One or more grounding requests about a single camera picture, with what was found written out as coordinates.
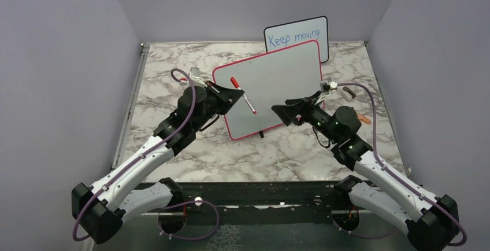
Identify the red framed whiteboard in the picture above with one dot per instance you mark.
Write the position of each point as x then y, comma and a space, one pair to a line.
269, 79

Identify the black aluminium base frame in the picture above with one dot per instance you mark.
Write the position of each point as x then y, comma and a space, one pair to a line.
200, 204

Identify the red capped white marker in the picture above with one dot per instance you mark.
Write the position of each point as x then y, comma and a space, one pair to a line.
237, 86

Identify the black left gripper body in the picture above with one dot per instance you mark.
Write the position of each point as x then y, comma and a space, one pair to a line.
212, 108

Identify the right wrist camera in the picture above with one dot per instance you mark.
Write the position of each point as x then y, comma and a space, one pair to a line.
327, 86

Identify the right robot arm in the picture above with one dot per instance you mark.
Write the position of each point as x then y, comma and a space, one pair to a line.
382, 168

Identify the black framed written whiteboard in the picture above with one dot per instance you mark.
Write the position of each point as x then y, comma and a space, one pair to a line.
283, 35

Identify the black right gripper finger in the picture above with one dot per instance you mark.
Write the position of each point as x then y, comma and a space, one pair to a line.
308, 100
291, 112

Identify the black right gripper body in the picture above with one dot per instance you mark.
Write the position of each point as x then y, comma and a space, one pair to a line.
319, 118

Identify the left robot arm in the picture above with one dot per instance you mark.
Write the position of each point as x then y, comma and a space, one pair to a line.
153, 157

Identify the small whiteboard eraser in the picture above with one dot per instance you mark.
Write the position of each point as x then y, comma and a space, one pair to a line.
348, 94

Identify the orange rubber piece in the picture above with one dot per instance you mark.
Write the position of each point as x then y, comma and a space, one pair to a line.
364, 119

